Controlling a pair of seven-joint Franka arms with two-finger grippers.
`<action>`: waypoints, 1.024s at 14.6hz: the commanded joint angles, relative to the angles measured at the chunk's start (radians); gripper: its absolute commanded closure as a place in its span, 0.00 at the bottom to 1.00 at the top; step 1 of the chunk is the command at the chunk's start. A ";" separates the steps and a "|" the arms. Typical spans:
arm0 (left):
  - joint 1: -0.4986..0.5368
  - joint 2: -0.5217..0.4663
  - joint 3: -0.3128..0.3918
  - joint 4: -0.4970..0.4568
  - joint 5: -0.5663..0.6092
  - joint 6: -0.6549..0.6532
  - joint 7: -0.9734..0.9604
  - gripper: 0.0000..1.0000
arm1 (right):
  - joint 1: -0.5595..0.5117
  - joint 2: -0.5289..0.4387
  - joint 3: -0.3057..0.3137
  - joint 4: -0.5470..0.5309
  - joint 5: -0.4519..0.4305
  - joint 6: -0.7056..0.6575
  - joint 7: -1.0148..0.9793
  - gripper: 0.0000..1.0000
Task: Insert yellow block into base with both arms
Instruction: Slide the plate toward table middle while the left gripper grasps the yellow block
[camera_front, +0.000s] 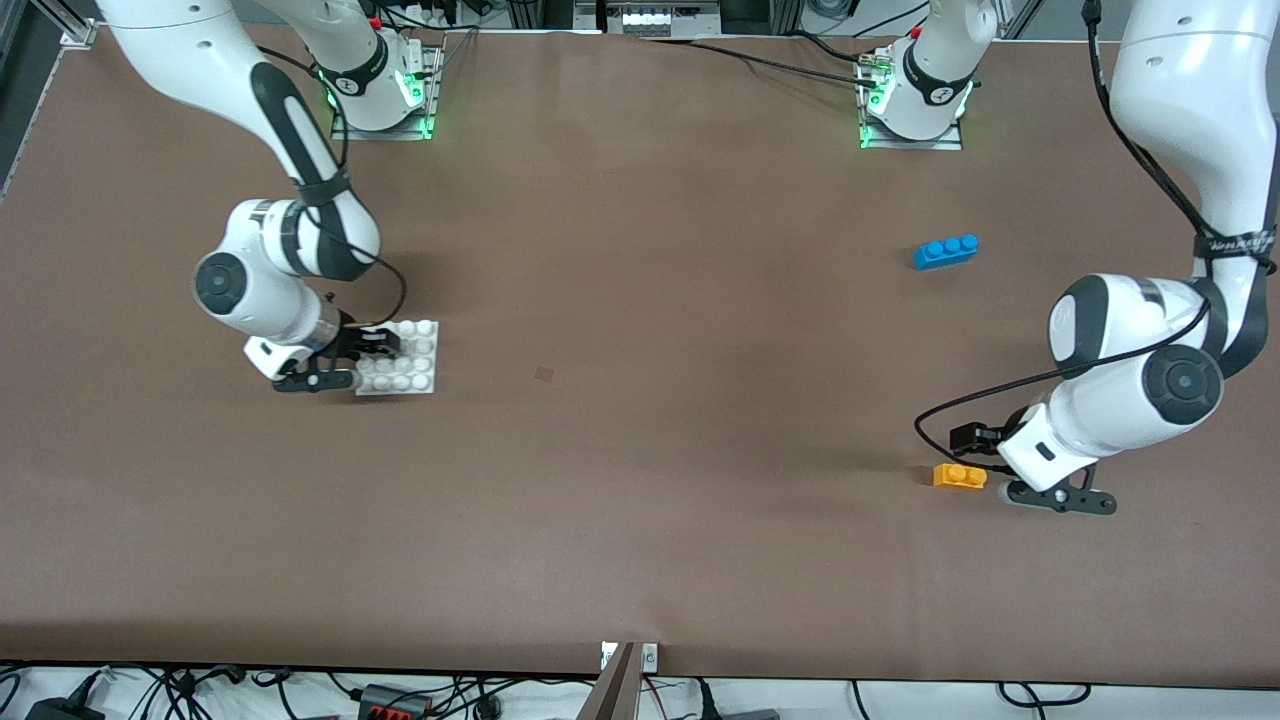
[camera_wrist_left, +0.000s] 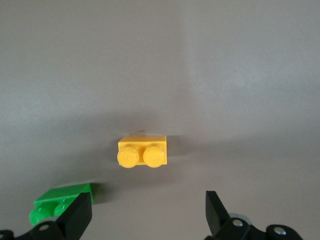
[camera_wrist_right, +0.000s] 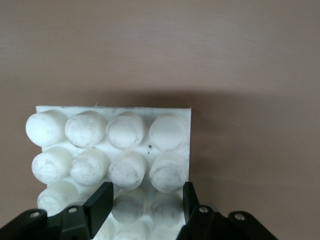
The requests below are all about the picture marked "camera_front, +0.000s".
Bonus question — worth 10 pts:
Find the blue toy block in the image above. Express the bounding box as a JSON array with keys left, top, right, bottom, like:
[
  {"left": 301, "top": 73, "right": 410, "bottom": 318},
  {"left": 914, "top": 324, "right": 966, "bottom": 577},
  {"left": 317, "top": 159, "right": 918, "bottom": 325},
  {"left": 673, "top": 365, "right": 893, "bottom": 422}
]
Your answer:
[{"left": 912, "top": 234, "right": 981, "bottom": 272}]

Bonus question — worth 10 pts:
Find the aluminium corner bracket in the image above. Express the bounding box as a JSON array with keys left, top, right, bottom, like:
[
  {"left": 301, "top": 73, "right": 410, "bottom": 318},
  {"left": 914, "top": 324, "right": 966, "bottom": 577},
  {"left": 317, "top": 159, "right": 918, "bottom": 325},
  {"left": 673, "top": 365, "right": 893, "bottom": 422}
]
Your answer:
[{"left": 30, "top": 0, "right": 99, "bottom": 49}]

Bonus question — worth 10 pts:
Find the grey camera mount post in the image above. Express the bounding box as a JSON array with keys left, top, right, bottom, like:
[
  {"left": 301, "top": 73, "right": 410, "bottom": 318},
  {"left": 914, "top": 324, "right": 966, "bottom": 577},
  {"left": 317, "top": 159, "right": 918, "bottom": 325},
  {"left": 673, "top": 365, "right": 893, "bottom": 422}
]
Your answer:
[{"left": 578, "top": 642, "right": 642, "bottom": 720}]

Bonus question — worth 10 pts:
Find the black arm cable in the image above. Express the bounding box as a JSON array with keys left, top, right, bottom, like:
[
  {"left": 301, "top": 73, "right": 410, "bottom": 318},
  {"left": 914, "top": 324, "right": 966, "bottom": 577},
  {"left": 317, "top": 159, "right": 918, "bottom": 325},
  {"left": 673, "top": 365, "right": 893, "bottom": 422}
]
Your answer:
[
  {"left": 255, "top": 45, "right": 409, "bottom": 331},
  {"left": 913, "top": 0, "right": 1280, "bottom": 471}
]

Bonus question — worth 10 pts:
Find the black table cable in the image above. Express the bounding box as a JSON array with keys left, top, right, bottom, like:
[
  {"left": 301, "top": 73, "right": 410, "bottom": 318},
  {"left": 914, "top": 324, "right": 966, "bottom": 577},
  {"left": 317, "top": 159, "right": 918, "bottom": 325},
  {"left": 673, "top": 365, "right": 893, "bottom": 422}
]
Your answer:
[{"left": 638, "top": 36, "right": 883, "bottom": 89}]

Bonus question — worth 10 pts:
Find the black adapter with red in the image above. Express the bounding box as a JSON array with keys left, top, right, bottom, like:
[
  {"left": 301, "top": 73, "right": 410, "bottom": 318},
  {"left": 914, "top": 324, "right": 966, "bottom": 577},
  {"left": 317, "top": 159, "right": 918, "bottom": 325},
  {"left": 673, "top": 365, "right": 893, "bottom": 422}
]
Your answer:
[{"left": 358, "top": 684, "right": 433, "bottom": 720}]

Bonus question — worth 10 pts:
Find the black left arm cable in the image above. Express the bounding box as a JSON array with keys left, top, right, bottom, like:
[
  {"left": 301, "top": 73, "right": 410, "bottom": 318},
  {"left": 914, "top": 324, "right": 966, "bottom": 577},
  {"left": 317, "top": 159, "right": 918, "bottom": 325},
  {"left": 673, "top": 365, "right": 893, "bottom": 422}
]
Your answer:
[{"left": 913, "top": 0, "right": 1280, "bottom": 471}]

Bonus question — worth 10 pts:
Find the white power strip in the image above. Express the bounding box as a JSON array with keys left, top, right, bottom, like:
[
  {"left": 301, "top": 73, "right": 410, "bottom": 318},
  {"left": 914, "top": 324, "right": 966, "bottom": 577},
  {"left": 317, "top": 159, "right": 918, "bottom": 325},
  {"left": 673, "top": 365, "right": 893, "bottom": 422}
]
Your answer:
[{"left": 603, "top": 0, "right": 723, "bottom": 39}]

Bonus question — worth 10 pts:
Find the black power plug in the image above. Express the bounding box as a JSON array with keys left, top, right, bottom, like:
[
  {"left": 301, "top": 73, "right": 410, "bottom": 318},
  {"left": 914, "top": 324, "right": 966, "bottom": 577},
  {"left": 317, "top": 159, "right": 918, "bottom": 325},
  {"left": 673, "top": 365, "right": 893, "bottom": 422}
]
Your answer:
[{"left": 24, "top": 668, "right": 109, "bottom": 720}]

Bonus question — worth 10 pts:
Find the white studded base plate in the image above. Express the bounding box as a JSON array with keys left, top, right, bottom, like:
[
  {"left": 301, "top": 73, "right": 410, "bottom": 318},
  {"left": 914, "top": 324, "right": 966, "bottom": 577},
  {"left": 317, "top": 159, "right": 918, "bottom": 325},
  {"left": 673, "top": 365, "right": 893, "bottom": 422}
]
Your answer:
[{"left": 354, "top": 319, "right": 440, "bottom": 397}]

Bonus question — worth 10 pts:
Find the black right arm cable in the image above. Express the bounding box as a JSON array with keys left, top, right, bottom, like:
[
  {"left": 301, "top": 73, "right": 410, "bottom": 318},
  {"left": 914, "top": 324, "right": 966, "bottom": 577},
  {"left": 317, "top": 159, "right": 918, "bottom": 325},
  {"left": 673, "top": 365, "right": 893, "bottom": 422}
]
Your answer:
[{"left": 255, "top": 45, "right": 409, "bottom": 331}]

